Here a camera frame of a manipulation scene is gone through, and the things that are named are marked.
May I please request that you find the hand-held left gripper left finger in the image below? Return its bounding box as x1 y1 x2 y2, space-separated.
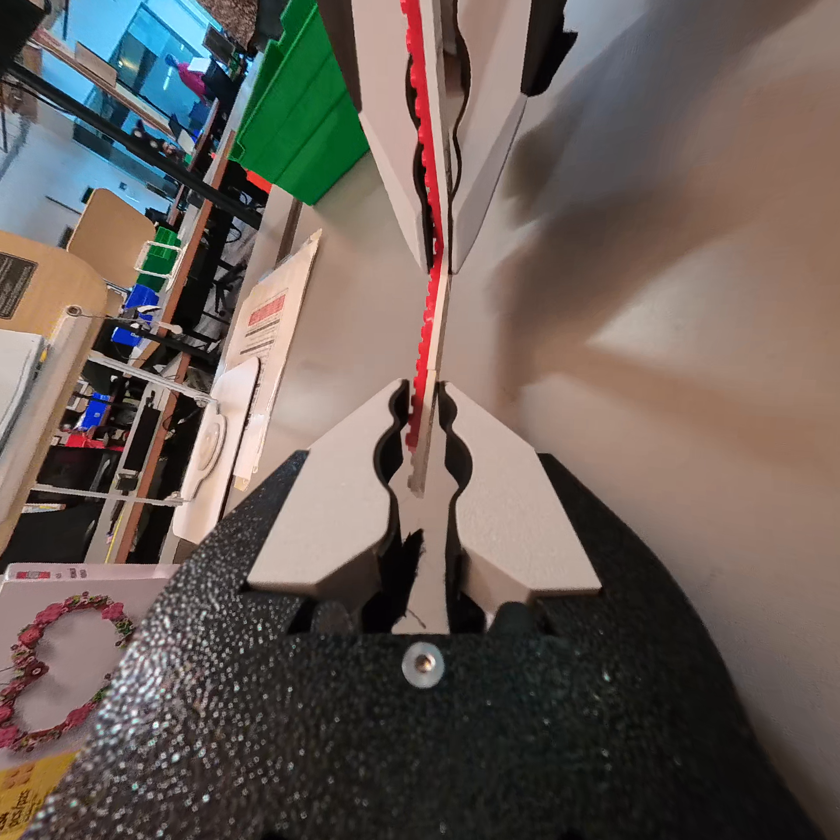
245 378 412 622

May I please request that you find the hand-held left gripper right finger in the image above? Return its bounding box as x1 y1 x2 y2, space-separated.
438 382 602 622

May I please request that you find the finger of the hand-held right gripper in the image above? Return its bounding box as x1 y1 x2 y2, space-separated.
448 0 534 277
350 0 447 274

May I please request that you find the red lego plate assembly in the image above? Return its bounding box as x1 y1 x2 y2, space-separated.
399 0 448 454

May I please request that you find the lego set box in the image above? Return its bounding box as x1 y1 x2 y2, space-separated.
0 563 182 840

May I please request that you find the lego instruction booklet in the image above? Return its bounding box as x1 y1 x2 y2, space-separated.
0 328 48 455

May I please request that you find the green plastic bin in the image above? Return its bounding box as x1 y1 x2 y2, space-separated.
230 0 370 206

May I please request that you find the printed paper sheet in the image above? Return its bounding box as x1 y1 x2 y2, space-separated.
220 230 324 491

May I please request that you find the black stand pole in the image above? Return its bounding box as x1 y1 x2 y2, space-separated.
0 60 265 229

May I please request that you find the wooden book stand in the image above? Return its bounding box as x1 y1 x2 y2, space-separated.
0 230 265 559

